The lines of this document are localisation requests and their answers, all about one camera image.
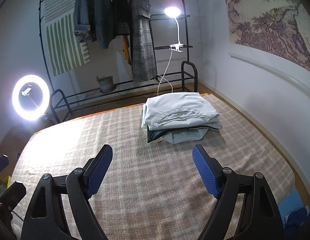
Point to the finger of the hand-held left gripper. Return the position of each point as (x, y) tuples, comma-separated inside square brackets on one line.
[(2, 162)]

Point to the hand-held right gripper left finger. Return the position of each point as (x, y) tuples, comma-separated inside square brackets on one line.
[(99, 170)]

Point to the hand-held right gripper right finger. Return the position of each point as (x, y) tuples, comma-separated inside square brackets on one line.
[(205, 170)]

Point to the white shirt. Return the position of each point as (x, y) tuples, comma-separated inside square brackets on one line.
[(175, 105)]

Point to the black metal clothes rack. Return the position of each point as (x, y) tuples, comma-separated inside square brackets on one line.
[(186, 75)]

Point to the yellow plastic object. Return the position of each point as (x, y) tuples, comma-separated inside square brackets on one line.
[(0, 183)]

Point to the pale folded garment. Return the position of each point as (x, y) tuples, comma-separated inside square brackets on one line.
[(185, 137)]

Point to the beige checked blanket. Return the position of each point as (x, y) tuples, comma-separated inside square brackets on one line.
[(145, 180)]

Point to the dark green colour-block garment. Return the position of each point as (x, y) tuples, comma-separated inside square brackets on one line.
[(155, 133)]

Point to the black light tripod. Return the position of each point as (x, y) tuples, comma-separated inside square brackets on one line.
[(47, 120)]

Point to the phone holder clamp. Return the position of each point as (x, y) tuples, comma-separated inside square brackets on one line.
[(26, 91)]

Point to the potted plant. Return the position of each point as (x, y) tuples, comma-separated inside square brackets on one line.
[(106, 83)]

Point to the blue cloth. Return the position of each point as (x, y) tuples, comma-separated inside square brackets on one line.
[(296, 217)]

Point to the yellow scarf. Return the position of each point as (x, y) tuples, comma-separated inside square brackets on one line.
[(126, 50)]

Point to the grey plaid coat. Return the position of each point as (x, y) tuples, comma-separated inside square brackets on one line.
[(142, 42)]

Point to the dark green jacket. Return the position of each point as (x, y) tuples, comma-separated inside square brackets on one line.
[(103, 17)]

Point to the blue denim jacket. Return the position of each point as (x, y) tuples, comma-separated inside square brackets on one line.
[(82, 12)]

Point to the black coat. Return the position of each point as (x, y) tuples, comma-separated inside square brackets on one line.
[(119, 10)]

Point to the white clip lamp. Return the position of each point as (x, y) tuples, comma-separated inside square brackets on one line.
[(172, 12)]

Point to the white wall rail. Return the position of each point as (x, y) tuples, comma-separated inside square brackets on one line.
[(275, 70)]

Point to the green striped wall hanging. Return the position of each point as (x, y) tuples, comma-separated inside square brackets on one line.
[(62, 52)]

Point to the landscape wall mural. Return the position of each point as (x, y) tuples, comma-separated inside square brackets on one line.
[(270, 17)]

